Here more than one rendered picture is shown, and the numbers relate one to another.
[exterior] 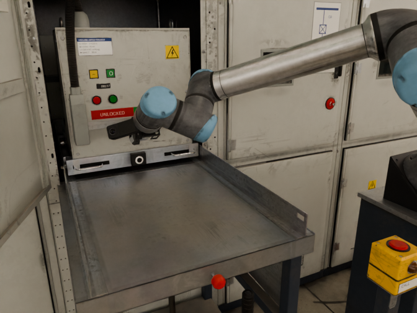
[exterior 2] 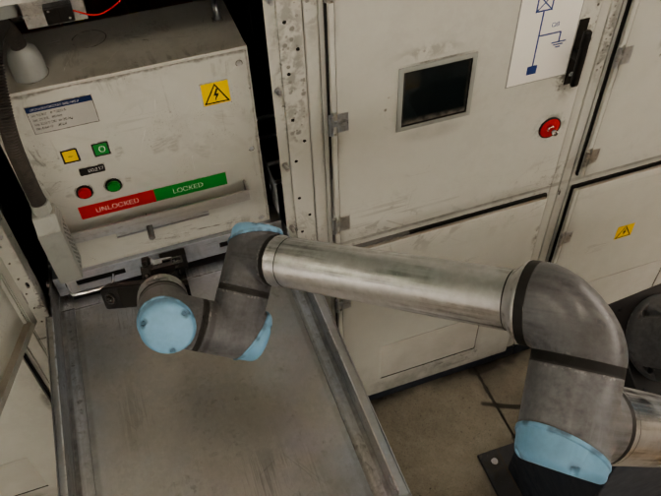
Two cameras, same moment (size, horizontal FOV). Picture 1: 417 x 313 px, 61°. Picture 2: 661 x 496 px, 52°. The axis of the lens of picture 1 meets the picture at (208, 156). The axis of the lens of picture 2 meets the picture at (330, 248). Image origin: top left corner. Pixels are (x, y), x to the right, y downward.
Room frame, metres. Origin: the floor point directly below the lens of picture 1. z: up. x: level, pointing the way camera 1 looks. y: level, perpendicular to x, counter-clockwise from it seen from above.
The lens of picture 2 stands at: (0.32, -0.22, 2.08)
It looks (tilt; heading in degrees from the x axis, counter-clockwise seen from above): 47 degrees down; 7
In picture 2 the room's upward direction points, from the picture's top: 3 degrees counter-clockwise
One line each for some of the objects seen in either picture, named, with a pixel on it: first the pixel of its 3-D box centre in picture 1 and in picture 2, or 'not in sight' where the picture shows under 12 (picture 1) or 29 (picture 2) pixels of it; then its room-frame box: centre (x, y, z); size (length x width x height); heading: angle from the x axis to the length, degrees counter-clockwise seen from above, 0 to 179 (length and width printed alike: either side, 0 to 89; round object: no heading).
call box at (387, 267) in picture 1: (394, 264); not in sight; (0.70, -0.43, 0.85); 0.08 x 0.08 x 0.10; 25
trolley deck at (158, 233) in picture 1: (167, 213); (210, 404); (1.02, 0.13, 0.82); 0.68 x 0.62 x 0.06; 25
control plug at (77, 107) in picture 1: (79, 118); (57, 240); (1.22, 0.45, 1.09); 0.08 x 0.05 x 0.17; 25
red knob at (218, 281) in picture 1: (216, 279); not in sight; (0.69, -0.02, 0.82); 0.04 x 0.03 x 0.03; 25
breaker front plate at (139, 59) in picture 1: (132, 95); (149, 173); (1.37, 0.29, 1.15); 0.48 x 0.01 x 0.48; 115
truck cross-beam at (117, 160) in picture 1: (136, 156); (171, 250); (1.38, 0.30, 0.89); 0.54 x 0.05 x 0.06; 115
